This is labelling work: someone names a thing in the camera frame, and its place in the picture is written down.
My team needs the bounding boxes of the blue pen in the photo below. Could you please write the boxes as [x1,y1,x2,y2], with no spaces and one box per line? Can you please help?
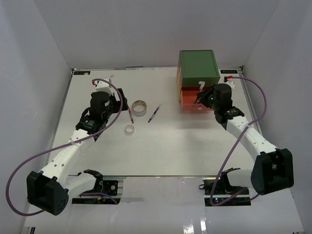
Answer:
[193,81,206,107]

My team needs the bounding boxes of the red pen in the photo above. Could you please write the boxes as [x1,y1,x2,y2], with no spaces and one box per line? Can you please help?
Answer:
[128,107,134,124]

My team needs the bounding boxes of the orange drawer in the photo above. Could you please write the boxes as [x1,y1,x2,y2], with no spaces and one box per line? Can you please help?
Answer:
[180,85,215,113]

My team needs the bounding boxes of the green drawer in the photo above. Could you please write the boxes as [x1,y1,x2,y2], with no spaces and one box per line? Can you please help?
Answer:
[181,77,220,87]

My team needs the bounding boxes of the purple pen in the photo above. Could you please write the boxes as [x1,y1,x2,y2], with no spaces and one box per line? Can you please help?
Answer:
[148,104,161,123]

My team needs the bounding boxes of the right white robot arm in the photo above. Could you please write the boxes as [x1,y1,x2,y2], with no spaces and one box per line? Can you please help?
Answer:
[197,83,294,195]

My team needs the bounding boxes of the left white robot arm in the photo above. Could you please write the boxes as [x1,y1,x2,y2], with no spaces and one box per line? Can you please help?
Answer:
[26,88,128,215]

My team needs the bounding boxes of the green drawer cabinet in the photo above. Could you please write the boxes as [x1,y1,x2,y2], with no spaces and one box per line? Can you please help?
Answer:
[176,50,220,113]

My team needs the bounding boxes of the large tape roll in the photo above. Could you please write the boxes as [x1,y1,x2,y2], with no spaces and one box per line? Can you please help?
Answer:
[132,100,147,117]

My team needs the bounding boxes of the small clear tape roll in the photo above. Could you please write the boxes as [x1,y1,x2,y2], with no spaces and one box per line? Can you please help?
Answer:
[124,125,135,135]

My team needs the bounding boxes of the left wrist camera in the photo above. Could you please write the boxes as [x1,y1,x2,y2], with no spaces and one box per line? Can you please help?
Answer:
[92,80,113,95]

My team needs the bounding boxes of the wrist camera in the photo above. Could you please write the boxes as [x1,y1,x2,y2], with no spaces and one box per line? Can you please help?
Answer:
[223,76,235,90]
[92,80,113,95]

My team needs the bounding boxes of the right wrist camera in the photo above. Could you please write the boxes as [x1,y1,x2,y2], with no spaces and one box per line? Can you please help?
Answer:
[223,76,235,90]

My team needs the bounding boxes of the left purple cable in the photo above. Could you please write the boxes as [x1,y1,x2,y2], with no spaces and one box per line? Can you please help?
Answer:
[5,78,123,216]

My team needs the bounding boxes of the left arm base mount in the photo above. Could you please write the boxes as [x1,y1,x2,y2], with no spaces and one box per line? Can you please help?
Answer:
[72,180,122,205]

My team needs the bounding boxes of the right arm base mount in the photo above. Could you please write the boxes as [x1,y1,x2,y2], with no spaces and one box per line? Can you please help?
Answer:
[198,177,251,207]

